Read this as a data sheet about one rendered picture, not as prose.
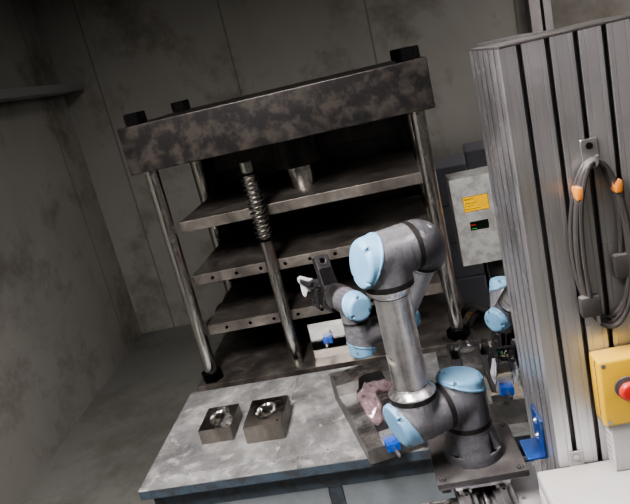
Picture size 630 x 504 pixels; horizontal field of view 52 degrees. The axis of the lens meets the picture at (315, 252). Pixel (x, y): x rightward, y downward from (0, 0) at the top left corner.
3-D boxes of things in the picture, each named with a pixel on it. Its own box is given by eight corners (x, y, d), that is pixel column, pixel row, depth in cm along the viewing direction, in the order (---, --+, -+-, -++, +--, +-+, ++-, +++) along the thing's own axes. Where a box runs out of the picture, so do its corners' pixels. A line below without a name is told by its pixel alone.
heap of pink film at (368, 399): (419, 412, 227) (414, 392, 225) (370, 428, 224) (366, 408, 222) (395, 381, 251) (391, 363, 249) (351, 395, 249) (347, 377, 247)
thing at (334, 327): (372, 348, 301) (364, 314, 297) (315, 358, 305) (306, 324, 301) (372, 308, 349) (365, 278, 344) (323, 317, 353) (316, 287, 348)
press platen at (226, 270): (433, 239, 285) (431, 229, 283) (195, 286, 301) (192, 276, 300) (421, 202, 355) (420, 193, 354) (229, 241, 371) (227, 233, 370)
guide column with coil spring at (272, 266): (318, 426, 311) (250, 161, 277) (307, 428, 312) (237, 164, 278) (319, 420, 317) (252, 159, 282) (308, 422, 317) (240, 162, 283)
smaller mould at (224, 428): (234, 439, 249) (230, 426, 247) (202, 444, 251) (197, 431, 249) (242, 416, 265) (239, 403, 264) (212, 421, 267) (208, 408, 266)
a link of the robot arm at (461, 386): (501, 418, 163) (493, 369, 159) (457, 439, 159) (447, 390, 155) (472, 400, 174) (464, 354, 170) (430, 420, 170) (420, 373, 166)
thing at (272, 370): (478, 351, 287) (476, 339, 286) (199, 398, 307) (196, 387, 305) (456, 286, 367) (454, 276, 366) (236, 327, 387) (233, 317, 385)
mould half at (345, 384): (444, 440, 218) (438, 411, 215) (370, 465, 214) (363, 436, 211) (395, 379, 265) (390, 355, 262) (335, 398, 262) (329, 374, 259)
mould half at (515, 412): (530, 421, 217) (524, 385, 213) (452, 433, 220) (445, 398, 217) (502, 354, 264) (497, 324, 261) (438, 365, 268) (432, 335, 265)
